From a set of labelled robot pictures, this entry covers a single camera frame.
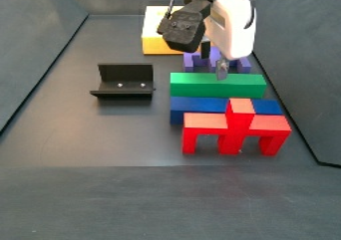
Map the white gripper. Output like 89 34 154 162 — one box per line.
200 0 257 81

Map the green rectangular bar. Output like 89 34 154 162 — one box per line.
170 73 267 99

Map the yellow slotted board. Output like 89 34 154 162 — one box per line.
142 6 181 55

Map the purple cross-shaped block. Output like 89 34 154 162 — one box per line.
183 47 252 74

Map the blue rectangular bar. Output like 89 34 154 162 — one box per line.
170 97 283 124

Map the red cross-shaped block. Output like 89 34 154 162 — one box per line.
181 98 292 156

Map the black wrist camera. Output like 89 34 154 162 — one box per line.
158 0 211 53

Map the black camera cable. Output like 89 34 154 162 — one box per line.
165 0 179 19

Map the black angle bracket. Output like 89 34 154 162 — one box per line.
90 63 156 98

